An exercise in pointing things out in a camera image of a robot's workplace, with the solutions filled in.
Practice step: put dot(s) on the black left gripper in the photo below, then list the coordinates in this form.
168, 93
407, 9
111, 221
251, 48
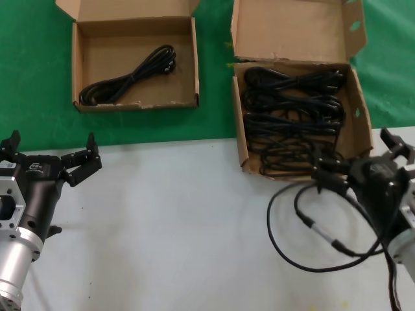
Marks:
40, 194

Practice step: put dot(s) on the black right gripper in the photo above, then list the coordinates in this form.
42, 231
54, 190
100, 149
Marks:
379, 188

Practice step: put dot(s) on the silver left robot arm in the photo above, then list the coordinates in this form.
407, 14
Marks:
11, 259

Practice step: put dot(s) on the shallow cardboard box, intact rim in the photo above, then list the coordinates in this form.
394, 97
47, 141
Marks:
136, 39

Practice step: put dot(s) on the cardboard box, torn rim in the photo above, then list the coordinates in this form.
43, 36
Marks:
291, 26

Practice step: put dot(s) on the green table cloth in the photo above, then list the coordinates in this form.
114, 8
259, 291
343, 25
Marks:
35, 81

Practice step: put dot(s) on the silver left wrist bracket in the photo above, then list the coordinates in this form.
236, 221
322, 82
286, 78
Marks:
8, 197

